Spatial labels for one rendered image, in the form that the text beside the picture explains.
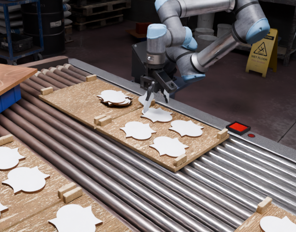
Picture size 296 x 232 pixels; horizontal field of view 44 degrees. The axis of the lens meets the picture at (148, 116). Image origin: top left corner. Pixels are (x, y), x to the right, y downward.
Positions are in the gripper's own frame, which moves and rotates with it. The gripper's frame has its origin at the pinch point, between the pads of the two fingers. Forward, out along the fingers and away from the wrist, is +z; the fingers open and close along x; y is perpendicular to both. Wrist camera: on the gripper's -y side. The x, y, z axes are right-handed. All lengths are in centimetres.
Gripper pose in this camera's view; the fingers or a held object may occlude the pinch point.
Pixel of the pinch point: (157, 108)
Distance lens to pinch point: 158.0
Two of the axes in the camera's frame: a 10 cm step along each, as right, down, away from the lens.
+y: -7.4, -3.1, 6.0
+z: -0.3, 9.0, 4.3
